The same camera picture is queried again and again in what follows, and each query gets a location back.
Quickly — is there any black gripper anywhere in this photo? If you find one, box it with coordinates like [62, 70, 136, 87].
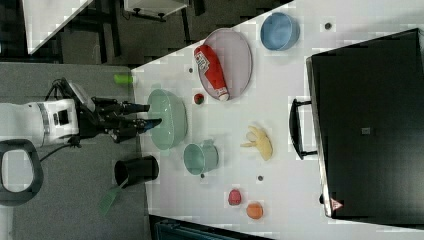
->
[77, 99, 162, 143]

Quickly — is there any plush peeled banana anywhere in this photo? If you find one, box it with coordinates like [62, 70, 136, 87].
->
[241, 126, 273, 161]

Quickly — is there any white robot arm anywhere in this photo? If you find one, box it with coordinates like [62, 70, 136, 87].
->
[1, 97, 162, 147]

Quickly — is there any green mug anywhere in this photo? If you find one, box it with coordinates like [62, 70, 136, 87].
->
[183, 139, 219, 176]

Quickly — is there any green colander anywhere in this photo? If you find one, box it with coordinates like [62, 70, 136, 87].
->
[148, 89, 188, 150]

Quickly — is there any green cylinder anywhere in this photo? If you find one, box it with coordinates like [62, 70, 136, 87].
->
[114, 74, 133, 84]

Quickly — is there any black utensil cup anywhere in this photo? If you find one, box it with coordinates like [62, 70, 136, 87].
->
[114, 156, 159, 188]

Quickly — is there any small red strawberry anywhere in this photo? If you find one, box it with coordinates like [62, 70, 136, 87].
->
[194, 93, 204, 105]

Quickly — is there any green spatula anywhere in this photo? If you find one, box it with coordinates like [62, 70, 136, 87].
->
[99, 179, 128, 216]

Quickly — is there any red ketchup bottle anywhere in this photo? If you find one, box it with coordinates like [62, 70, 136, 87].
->
[194, 44, 230, 101]

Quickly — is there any grey oval plate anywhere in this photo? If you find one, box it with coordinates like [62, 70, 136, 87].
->
[204, 28, 252, 100]

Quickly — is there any red plush fruit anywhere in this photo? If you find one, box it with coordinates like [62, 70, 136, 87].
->
[228, 189, 242, 206]

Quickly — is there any orange fruit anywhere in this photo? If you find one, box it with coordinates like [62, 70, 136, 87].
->
[246, 202, 263, 220]

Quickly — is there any blue bowl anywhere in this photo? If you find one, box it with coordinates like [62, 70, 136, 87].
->
[260, 12, 300, 51]

